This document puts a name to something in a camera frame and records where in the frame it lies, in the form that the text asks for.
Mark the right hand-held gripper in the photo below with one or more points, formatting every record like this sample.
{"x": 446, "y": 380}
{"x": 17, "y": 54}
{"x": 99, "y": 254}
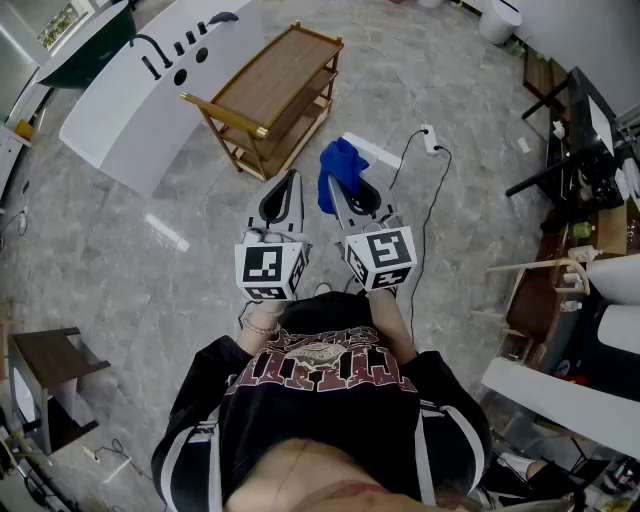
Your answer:
{"x": 385, "y": 255}

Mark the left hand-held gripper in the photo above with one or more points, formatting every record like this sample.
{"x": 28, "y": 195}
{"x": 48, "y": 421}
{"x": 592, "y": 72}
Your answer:
{"x": 265, "y": 270}

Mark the blue cloth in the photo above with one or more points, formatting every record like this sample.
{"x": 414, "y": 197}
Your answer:
{"x": 340, "y": 160}

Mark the person's left forearm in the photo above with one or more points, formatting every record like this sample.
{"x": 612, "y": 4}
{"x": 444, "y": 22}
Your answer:
{"x": 255, "y": 345}

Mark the person's right forearm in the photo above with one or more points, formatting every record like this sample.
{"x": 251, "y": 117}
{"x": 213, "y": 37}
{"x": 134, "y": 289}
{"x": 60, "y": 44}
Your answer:
{"x": 392, "y": 325}

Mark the white drawer cabinet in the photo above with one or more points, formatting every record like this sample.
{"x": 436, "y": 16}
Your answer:
{"x": 12, "y": 155}

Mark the white long board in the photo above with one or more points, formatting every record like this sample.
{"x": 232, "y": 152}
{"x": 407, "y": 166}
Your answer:
{"x": 385, "y": 156}

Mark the white power strip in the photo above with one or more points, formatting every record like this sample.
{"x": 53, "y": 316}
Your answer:
{"x": 430, "y": 142}

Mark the white rectangular bathtub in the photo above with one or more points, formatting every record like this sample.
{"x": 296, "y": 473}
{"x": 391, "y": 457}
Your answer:
{"x": 125, "y": 125}

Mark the black curved faucet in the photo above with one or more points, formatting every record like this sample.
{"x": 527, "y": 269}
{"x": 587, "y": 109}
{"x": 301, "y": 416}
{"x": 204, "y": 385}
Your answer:
{"x": 167, "y": 63}

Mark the black round knob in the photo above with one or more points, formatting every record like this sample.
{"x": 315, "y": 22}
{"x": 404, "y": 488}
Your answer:
{"x": 190, "y": 37}
{"x": 202, "y": 28}
{"x": 179, "y": 49}

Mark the black hand shower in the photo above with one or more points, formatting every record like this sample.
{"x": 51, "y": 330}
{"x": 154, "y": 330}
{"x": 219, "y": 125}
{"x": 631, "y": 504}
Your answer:
{"x": 151, "y": 68}

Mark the wooden slat stand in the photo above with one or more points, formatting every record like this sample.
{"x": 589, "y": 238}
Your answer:
{"x": 537, "y": 75}

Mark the green bottle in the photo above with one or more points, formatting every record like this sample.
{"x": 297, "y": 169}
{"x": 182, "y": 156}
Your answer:
{"x": 582, "y": 230}

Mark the person's black printed t-shirt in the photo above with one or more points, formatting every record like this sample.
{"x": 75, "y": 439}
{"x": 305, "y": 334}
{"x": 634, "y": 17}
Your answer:
{"x": 325, "y": 425}

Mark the green bathtub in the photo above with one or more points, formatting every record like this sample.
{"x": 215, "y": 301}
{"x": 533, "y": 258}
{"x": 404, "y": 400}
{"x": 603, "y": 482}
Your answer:
{"x": 95, "y": 55}

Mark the white rectangular sink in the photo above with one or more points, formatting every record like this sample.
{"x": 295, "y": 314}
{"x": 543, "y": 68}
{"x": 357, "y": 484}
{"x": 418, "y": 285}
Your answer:
{"x": 600, "y": 125}

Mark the white round basin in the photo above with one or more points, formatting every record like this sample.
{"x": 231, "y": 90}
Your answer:
{"x": 622, "y": 327}
{"x": 617, "y": 277}

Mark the yellow container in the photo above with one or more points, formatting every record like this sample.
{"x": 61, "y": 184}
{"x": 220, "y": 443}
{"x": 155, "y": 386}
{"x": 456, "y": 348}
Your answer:
{"x": 24, "y": 130}

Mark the person's chin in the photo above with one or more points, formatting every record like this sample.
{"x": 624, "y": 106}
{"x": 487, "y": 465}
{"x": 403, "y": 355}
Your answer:
{"x": 320, "y": 480}

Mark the dark wooden side table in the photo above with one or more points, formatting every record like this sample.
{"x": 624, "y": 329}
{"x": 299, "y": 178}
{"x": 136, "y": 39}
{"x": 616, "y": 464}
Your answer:
{"x": 45, "y": 355}

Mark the black metal frame vanity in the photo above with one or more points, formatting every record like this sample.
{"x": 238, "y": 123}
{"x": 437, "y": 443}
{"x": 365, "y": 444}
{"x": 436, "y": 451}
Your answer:
{"x": 580, "y": 115}

